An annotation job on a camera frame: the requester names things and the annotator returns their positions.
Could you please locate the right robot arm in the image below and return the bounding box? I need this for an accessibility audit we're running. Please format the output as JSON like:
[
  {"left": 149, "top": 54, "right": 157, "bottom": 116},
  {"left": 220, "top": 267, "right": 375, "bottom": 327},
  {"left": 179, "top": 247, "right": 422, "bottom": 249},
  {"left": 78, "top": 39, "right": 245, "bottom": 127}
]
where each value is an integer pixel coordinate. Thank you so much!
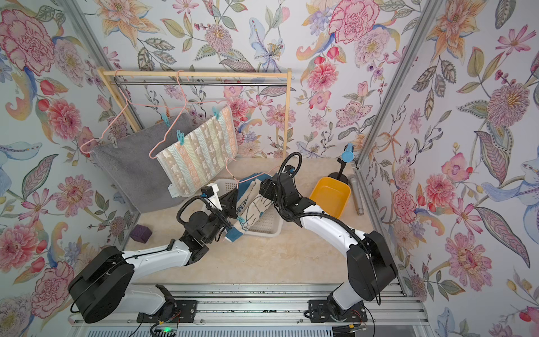
[{"left": 260, "top": 152, "right": 398, "bottom": 322}]

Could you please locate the silver metal cylinder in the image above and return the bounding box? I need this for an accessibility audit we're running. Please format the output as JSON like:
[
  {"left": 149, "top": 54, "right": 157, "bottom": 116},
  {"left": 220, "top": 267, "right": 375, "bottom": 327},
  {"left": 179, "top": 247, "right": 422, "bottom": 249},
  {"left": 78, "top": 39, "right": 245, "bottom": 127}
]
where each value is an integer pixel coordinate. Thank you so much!
[{"left": 348, "top": 174, "right": 364, "bottom": 216}]

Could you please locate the purple cube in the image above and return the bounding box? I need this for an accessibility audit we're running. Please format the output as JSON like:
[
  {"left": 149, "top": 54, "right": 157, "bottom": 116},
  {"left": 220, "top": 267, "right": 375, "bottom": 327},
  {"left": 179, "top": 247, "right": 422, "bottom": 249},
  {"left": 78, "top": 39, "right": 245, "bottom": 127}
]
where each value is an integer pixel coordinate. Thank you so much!
[{"left": 129, "top": 225, "right": 152, "bottom": 244}]

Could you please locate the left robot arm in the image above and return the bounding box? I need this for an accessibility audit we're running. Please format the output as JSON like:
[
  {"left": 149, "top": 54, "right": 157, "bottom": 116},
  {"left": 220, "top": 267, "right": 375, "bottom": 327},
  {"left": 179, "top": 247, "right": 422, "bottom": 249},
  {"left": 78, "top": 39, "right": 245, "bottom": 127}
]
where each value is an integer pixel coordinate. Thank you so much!
[{"left": 68, "top": 185, "right": 238, "bottom": 324}]

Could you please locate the pastel striped bunny towel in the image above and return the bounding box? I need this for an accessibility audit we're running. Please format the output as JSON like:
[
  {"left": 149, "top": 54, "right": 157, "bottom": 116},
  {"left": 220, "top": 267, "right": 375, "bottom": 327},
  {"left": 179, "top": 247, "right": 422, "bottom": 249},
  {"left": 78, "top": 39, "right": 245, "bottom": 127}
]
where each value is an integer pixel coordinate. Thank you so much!
[{"left": 157, "top": 106, "right": 239, "bottom": 198}]

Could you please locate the cream blue cartoon towel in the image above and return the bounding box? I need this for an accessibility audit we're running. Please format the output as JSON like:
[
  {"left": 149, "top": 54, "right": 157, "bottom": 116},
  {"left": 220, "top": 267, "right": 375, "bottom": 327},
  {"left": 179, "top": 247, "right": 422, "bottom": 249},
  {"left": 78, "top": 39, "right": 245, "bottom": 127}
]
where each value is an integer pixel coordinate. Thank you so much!
[{"left": 224, "top": 171, "right": 277, "bottom": 244}]

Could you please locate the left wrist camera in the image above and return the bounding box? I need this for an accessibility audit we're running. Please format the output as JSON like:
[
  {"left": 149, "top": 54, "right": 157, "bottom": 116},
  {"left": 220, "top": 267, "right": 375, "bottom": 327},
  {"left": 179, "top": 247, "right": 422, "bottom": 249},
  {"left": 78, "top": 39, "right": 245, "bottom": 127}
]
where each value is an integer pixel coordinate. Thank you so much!
[{"left": 201, "top": 183, "right": 223, "bottom": 211}]

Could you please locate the clear clothespin on grey towel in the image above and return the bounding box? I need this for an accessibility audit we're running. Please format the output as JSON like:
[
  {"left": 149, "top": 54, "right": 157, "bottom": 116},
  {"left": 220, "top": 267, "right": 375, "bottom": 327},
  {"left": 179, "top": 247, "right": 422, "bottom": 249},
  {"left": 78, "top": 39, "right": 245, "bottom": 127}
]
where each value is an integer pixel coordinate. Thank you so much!
[{"left": 108, "top": 134, "right": 118, "bottom": 148}]

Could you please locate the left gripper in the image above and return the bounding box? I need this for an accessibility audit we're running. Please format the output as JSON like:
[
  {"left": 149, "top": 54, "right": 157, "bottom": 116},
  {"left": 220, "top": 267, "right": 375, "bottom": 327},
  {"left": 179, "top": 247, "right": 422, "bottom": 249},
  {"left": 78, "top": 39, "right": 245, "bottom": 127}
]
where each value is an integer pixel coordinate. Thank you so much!
[{"left": 204, "top": 190, "right": 239, "bottom": 244}]

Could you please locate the metal linear rail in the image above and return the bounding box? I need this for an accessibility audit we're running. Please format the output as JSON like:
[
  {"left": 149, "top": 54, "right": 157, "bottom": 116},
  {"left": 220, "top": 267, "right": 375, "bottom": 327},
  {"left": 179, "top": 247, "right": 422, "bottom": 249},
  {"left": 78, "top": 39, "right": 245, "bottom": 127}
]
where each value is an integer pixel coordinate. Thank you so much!
[{"left": 67, "top": 283, "right": 435, "bottom": 337}]

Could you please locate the grey terry towel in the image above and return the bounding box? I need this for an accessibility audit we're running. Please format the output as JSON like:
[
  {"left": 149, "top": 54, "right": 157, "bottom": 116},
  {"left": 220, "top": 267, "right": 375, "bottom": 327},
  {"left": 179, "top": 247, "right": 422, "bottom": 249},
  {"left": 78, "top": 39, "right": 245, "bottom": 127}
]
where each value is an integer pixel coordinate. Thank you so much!
[{"left": 91, "top": 124, "right": 185, "bottom": 213}]

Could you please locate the teal clothespin on striped towel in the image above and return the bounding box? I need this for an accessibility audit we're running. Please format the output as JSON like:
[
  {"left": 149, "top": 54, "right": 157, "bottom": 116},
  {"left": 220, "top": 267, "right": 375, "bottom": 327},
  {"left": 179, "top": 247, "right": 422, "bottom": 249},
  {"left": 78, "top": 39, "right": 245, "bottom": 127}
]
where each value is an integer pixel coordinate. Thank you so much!
[{"left": 176, "top": 130, "right": 185, "bottom": 145}]

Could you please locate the black stand blue knob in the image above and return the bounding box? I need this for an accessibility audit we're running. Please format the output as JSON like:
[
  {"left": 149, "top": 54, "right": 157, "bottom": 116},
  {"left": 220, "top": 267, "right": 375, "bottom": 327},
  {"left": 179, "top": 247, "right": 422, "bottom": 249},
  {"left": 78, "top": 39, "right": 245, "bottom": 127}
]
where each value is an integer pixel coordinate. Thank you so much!
[{"left": 328, "top": 143, "right": 355, "bottom": 184}]

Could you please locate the yellow plastic bin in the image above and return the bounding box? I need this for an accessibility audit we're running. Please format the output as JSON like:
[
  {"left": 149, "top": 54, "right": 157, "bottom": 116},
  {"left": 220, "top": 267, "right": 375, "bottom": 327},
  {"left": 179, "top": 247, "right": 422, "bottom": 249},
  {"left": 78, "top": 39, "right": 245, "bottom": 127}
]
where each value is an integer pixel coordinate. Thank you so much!
[{"left": 310, "top": 177, "right": 352, "bottom": 218}]

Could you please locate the teal clothespin on grey towel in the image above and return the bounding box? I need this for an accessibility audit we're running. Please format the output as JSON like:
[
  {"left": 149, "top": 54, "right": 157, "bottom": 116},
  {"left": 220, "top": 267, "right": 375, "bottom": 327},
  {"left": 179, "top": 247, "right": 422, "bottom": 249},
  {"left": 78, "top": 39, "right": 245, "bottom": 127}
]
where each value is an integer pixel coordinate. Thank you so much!
[{"left": 161, "top": 113, "right": 171, "bottom": 127}]

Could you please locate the white perforated plastic basket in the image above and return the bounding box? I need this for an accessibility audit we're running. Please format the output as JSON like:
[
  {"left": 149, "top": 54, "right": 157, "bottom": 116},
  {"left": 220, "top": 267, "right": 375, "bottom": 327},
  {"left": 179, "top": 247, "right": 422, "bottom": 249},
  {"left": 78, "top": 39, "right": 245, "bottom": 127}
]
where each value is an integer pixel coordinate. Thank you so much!
[{"left": 201, "top": 177, "right": 284, "bottom": 239}]

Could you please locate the wooden clothes rack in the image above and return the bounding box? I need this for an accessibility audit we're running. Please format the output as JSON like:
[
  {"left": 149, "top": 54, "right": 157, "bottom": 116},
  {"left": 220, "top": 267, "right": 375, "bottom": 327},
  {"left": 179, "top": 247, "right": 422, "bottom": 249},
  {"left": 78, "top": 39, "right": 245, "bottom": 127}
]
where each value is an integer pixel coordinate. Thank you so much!
[{"left": 85, "top": 67, "right": 293, "bottom": 157}]

